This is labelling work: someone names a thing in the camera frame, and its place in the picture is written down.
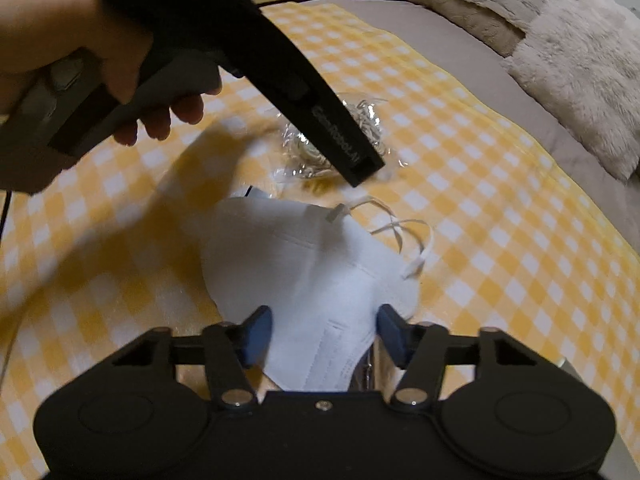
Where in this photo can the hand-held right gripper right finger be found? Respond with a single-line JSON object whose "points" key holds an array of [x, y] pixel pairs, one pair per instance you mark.
{"points": [[392, 335]]}

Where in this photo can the yellow checked mat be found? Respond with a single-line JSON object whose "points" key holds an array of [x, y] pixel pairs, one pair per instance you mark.
{"points": [[500, 240]]}

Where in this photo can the beige textured pillow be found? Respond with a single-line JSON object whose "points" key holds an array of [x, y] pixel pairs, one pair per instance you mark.
{"points": [[480, 5]]}

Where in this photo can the fluffy white pillow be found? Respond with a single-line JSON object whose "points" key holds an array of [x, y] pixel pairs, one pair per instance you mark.
{"points": [[585, 75]]}

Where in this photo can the white face mask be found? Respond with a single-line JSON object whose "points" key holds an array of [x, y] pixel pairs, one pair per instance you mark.
{"points": [[310, 280]]}

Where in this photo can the clear bag of rubber bands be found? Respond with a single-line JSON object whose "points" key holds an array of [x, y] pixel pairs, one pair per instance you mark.
{"points": [[370, 120]]}

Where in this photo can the person's left hand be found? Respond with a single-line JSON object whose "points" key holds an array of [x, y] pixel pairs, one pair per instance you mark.
{"points": [[60, 25]]}

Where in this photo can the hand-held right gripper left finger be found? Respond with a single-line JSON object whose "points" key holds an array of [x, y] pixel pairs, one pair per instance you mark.
{"points": [[256, 335]]}

